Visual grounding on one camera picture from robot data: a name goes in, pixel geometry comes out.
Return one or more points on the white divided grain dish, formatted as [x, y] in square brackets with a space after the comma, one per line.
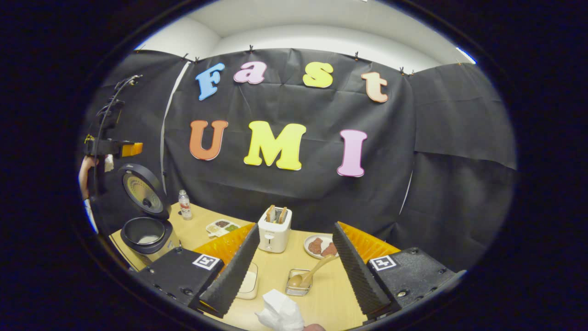
[223, 227]

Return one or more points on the toast slice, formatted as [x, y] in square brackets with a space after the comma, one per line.
[282, 214]
[271, 214]

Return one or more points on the brown meat piece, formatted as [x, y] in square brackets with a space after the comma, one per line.
[330, 250]
[315, 246]

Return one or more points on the black backdrop cloth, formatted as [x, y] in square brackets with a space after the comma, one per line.
[436, 138]

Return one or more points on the clear container of rice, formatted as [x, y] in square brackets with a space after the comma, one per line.
[249, 282]

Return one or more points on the ceiling light panel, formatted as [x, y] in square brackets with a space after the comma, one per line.
[466, 55]

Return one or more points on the small clear water bottle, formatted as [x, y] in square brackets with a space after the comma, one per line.
[185, 207]

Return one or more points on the round plate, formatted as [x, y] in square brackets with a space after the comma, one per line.
[308, 252]

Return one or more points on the dark grey rice cooker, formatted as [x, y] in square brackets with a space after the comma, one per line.
[147, 230]

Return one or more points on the white toaster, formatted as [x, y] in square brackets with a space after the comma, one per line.
[274, 234]

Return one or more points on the wooden spoon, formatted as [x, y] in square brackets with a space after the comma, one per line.
[317, 269]

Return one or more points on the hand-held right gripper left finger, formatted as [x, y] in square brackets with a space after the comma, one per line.
[234, 276]

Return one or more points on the white tissue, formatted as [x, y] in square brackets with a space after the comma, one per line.
[109, 163]
[280, 312]

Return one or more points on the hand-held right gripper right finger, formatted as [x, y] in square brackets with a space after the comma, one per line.
[358, 276]

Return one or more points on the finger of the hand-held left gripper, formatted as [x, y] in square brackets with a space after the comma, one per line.
[131, 149]

